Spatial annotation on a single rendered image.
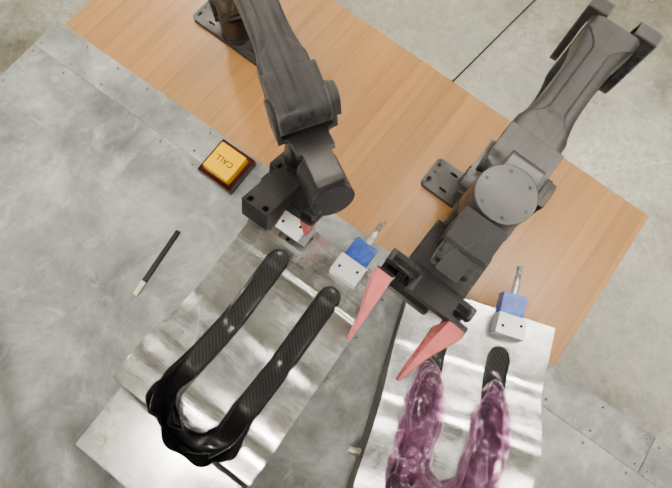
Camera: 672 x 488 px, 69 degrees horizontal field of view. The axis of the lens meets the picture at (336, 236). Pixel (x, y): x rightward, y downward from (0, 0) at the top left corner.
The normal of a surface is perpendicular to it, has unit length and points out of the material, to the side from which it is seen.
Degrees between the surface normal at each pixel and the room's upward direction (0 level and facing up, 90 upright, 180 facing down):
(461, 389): 29
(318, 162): 16
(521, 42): 0
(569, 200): 0
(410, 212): 0
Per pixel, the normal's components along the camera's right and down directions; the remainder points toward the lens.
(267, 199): 0.16, -0.56
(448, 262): -0.34, 0.25
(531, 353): 0.04, -0.25
